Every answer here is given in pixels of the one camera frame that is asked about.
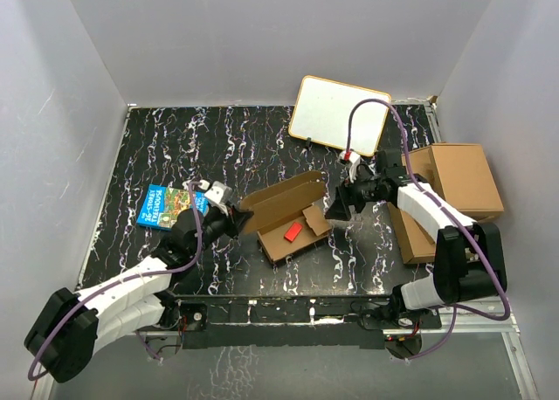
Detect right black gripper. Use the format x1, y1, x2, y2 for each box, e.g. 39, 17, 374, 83
324, 168, 385, 220

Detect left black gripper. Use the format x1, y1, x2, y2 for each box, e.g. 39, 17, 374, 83
190, 201, 253, 257

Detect small red block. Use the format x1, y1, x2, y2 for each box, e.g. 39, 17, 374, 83
284, 222, 302, 243

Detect blue treehouse book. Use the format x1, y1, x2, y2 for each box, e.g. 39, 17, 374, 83
136, 184, 209, 231

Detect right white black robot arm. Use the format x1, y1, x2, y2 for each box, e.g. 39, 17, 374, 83
325, 150, 510, 328

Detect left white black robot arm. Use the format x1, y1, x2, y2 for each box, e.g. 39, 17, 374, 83
24, 204, 253, 383

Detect flat brown cardboard box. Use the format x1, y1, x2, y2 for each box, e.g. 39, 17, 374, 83
388, 146, 436, 264

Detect closed brown cardboard box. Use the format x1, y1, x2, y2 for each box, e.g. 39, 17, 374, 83
429, 143, 504, 220

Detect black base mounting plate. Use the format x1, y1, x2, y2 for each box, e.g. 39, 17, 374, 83
140, 295, 442, 358

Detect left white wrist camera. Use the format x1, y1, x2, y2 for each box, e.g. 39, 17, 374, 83
198, 180, 232, 216

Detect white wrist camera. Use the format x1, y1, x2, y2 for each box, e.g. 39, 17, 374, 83
339, 150, 362, 183
198, 180, 232, 216

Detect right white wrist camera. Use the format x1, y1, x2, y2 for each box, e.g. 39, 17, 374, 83
339, 150, 362, 183

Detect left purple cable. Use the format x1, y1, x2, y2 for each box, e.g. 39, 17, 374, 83
27, 180, 206, 382

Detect purple cable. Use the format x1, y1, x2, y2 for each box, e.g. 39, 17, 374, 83
27, 180, 206, 382
344, 98, 512, 360

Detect whiteboard with wooden frame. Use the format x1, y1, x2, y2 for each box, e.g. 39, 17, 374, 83
288, 75, 391, 156

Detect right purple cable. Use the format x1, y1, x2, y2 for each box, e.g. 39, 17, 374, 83
344, 98, 512, 360

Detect aluminium frame rail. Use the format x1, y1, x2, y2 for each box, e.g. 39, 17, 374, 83
31, 299, 538, 399

